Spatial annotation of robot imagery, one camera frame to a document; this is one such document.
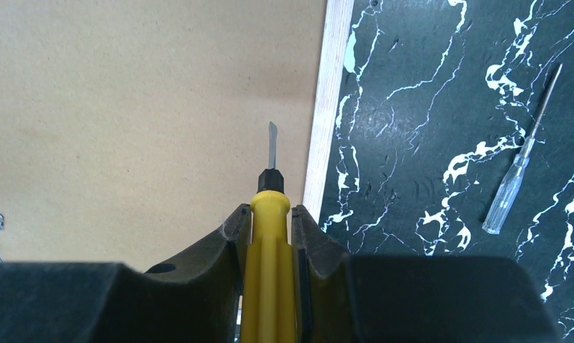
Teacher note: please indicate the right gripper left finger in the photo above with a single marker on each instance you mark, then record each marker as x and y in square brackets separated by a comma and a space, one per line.
[190, 297]

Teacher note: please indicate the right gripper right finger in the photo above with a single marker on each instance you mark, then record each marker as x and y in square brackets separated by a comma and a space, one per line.
[343, 297]

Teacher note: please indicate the white wooden photo frame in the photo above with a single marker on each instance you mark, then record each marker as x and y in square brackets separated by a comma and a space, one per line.
[130, 129]

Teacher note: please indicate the yellow handled screwdriver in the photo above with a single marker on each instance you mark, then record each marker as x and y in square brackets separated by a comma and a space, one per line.
[268, 308]

